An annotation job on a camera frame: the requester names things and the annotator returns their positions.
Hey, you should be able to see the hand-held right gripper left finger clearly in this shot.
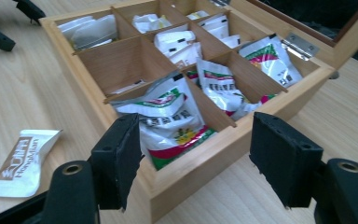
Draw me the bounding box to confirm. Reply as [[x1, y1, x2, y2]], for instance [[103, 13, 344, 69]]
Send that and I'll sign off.
[[90, 113, 144, 213]]

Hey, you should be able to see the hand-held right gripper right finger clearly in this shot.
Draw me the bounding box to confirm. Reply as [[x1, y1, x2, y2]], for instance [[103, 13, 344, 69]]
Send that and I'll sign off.
[[249, 111, 324, 209]]

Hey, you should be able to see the white packet green red print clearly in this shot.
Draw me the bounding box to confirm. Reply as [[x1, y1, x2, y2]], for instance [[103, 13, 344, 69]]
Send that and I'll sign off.
[[111, 73, 217, 172], [229, 93, 278, 121], [195, 57, 253, 120], [238, 34, 304, 89]]

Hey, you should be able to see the wooden compartment box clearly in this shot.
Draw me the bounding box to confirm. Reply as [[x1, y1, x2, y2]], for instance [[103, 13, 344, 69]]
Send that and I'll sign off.
[[39, 0, 337, 223]]

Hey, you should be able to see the white sachet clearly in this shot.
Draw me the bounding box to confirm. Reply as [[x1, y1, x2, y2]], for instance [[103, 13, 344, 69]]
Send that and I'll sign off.
[[57, 14, 118, 50], [132, 13, 172, 35], [186, 9, 211, 21], [198, 14, 241, 49], [110, 79, 145, 95], [153, 29, 203, 68]]

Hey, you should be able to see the white packet brown print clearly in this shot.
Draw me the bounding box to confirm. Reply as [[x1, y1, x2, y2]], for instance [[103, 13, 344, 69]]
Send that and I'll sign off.
[[0, 129, 63, 199]]

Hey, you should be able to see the wooden box lid with window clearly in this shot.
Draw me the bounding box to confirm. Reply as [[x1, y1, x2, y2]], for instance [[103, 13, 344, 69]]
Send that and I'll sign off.
[[229, 0, 358, 71]]

